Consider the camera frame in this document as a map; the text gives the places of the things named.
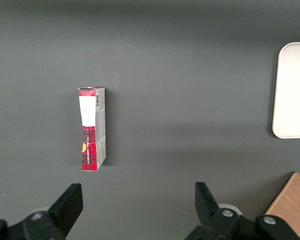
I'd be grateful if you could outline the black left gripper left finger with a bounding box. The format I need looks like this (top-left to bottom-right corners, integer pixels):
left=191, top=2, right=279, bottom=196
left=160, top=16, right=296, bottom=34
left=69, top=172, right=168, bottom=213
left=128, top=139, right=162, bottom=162
left=0, top=183, right=84, bottom=240

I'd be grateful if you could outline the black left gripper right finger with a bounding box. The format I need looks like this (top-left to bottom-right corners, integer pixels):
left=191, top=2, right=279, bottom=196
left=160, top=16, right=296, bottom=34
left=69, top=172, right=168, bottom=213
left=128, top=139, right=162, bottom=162
left=184, top=181, right=300, bottom=240

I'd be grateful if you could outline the white plastic tray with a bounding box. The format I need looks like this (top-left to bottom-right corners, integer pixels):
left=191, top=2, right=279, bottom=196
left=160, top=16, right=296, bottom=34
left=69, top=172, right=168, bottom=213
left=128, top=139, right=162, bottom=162
left=271, top=41, right=300, bottom=139

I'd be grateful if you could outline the light wooden board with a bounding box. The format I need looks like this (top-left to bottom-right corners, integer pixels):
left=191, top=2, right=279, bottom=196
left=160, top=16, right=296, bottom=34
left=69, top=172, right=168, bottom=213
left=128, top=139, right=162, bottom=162
left=264, top=172, right=300, bottom=240

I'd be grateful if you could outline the red plaid cardboard box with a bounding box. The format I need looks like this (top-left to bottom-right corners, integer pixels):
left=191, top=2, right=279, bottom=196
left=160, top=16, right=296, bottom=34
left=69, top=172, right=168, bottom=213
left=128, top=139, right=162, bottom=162
left=77, top=86, right=107, bottom=172

